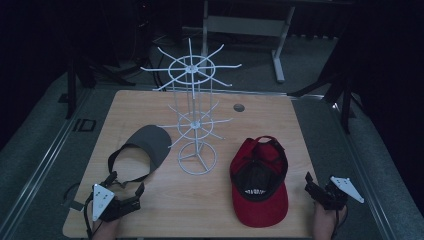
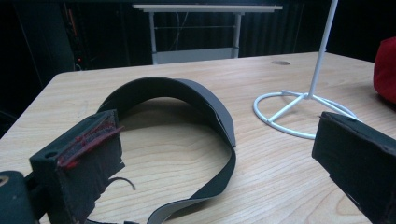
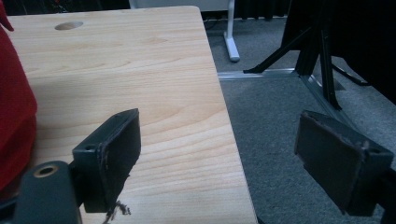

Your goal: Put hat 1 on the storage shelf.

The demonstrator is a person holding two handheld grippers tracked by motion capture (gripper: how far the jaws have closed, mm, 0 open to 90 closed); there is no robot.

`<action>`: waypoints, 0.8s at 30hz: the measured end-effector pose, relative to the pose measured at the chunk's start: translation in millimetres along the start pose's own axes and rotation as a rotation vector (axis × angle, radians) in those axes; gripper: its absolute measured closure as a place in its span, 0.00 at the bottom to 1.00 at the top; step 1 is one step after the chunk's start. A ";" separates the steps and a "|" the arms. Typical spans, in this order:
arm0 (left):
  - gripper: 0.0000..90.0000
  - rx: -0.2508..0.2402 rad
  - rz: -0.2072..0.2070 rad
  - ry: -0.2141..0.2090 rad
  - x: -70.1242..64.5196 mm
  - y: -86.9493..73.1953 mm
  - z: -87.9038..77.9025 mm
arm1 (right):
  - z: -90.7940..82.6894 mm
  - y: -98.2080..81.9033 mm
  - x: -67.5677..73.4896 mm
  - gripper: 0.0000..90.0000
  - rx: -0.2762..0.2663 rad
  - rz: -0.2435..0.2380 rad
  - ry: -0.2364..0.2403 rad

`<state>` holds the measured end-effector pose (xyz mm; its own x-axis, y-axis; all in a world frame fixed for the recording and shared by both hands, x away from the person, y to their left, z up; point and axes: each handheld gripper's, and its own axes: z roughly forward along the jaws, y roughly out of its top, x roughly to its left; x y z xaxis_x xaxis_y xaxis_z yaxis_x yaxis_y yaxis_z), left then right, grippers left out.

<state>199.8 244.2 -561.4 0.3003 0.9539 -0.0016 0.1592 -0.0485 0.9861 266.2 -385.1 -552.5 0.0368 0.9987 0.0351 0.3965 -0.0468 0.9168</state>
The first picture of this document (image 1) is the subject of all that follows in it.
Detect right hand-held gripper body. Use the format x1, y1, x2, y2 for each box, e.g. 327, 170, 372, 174
314, 175, 365, 211

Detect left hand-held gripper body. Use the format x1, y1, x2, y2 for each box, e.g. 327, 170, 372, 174
91, 183, 141, 223

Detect grey sun visor hat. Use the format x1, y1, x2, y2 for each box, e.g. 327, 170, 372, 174
107, 124, 173, 189

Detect red baseball cap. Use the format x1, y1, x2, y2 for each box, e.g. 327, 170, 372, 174
229, 135, 290, 229

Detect white wire hat rack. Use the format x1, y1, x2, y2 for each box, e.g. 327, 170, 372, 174
139, 37, 243, 176

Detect person's left hand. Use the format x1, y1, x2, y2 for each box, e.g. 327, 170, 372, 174
91, 218, 121, 240

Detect person's right hand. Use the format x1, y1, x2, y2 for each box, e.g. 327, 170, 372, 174
312, 200, 348, 240

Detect grey tape piece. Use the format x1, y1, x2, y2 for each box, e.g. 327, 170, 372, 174
62, 199, 85, 212

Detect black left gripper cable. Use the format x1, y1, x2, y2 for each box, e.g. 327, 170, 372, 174
83, 195, 96, 240

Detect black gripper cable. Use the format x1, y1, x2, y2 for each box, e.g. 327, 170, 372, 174
334, 204, 350, 234
83, 195, 96, 240

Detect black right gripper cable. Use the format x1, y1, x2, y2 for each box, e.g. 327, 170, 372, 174
334, 204, 350, 234

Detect black floor cable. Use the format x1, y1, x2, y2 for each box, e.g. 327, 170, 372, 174
146, 33, 168, 90

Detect white metal desk frame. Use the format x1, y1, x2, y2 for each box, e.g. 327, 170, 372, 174
181, 0, 354, 84

